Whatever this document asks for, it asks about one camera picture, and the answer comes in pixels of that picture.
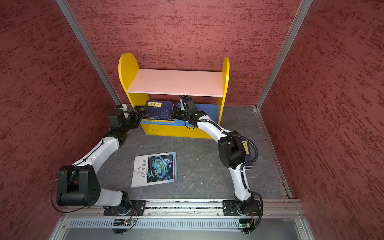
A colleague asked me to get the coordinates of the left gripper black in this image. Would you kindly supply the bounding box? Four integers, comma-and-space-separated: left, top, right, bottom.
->
122, 106, 148, 132

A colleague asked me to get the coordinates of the navy book with dragon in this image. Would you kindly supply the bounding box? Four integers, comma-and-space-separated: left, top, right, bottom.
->
144, 100, 175, 121

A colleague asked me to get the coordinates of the navy book set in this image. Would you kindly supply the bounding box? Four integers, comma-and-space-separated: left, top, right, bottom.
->
242, 141, 253, 170

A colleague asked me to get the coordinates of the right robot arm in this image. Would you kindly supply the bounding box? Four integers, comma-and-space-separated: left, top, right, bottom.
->
176, 101, 263, 216

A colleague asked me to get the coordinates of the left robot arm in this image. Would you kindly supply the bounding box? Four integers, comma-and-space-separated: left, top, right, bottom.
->
51, 105, 145, 215

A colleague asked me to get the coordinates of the yellow pink blue bookshelf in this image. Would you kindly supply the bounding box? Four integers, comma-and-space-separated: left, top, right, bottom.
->
118, 53, 230, 141

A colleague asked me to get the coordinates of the white science magazine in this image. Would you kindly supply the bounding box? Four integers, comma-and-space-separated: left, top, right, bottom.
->
131, 152, 178, 188

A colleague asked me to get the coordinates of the left corner aluminium profile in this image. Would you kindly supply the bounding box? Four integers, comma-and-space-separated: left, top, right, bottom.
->
55, 0, 122, 105

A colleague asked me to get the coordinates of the corner aluminium profile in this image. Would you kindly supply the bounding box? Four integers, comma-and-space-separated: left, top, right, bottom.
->
55, 0, 122, 105
256, 0, 313, 111

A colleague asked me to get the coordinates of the right corner aluminium profile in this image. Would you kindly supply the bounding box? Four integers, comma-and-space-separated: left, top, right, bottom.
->
256, 0, 313, 111

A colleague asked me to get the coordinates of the left circuit board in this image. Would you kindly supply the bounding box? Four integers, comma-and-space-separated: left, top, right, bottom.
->
113, 219, 135, 228

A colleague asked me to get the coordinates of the circuit board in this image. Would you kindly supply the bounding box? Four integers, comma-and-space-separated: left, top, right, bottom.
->
113, 219, 135, 228
238, 219, 255, 232

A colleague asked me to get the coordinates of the right circuit board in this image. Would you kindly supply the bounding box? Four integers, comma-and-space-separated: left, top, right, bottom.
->
238, 219, 255, 232

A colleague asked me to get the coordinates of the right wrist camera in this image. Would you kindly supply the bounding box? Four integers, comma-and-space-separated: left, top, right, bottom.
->
180, 96, 196, 111

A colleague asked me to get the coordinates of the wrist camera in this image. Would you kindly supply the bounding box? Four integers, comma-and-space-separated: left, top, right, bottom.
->
180, 96, 196, 111
108, 104, 129, 126

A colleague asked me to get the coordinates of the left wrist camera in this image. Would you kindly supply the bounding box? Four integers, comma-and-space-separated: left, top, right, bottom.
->
108, 104, 129, 126

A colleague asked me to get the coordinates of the black corrugated cable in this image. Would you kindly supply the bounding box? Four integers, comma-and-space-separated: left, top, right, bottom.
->
178, 95, 264, 233

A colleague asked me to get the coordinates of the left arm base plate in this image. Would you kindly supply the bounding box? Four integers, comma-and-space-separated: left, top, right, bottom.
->
104, 200, 147, 217

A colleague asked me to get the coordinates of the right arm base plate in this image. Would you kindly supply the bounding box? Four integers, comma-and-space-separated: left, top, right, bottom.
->
222, 200, 262, 217

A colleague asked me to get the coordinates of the slotted cable duct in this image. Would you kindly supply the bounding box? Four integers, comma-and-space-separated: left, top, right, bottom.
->
68, 218, 239, 231

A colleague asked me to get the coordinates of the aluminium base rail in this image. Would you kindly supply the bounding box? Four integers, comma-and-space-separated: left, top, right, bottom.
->
61, 197, 305, 218

